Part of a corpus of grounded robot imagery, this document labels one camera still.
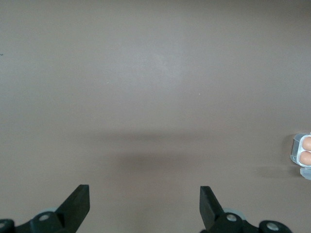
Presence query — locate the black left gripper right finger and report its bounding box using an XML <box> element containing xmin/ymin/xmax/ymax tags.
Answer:
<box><xmin>199</xmin><ymin>185</ymin><xmax>292</xmax><ymax>233</ymax></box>

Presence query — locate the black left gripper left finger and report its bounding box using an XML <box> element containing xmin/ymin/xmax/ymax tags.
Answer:
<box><xmin>0</xmin><ymin>184</ymin><xmax>90</xmax><ymax>233</ymax></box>

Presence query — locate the clear plastic egg box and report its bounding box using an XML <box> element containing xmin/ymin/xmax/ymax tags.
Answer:
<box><xmin>291</xmin><ymin>132</ymin><xmax>311</xmax><ymax>181</ymax></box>

